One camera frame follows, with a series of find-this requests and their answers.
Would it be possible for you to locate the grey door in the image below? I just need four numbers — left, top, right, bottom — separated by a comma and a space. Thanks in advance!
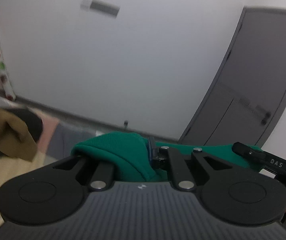
179, 7, 286, 147

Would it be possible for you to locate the brown jacket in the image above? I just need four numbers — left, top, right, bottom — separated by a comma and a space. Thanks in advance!
0, 108, 40, 163

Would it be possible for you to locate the green hooded sweatshirt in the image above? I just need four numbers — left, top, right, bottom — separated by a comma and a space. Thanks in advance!
71, 132, 262, 182

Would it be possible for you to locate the black door handle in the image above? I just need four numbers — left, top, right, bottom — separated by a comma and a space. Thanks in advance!
238, 98, 272, 126

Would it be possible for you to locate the grey wall vent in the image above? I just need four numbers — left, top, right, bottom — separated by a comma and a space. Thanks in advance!
80, 0, 120, 17

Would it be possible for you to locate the patterned cloth at wall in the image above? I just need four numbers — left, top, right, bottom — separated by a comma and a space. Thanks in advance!
0, 43, 16, 101

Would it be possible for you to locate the colour-block bed sheet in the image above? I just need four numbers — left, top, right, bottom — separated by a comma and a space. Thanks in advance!
0, 108, 101, 226

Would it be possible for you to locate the black garment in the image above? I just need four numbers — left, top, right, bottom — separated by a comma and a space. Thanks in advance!
0, 107, 44, 164

